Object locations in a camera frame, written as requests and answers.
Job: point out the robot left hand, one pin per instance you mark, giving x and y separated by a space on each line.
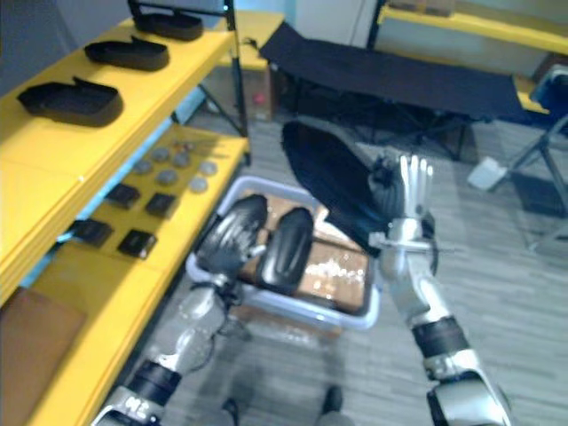
231 235

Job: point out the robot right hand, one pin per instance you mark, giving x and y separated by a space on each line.
399 191

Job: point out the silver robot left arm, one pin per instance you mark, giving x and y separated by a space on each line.
186 337

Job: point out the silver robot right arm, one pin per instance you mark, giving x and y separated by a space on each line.
421 302

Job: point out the yellow shelf board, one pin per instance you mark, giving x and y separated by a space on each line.
133 288
146 93

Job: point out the silver round disc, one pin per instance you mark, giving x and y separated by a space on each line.
167 177
143 167
181 160
199 184
208 168
160 154

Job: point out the small black square box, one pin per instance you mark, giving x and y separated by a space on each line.
136 243
160 204
91 231
123 195

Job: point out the white plastic container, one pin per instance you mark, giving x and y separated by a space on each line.
486 173

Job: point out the brown cardboard sheet with tape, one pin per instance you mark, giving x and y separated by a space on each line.
339 275

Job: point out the black folding cot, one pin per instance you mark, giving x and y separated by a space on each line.
390 75

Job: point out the grey plastic bin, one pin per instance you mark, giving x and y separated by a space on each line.
355 317

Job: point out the brown cardboard box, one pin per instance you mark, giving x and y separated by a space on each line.
255 91

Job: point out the dark robot left foot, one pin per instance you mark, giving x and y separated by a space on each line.
231 410

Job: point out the white cabinet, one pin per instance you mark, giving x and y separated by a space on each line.
333 20

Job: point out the yellow table board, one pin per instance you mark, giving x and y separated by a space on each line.
262 40

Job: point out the black shelf frame post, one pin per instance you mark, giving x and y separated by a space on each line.
237 66

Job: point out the yellow shelf with black frame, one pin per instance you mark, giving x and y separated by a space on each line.
479 24

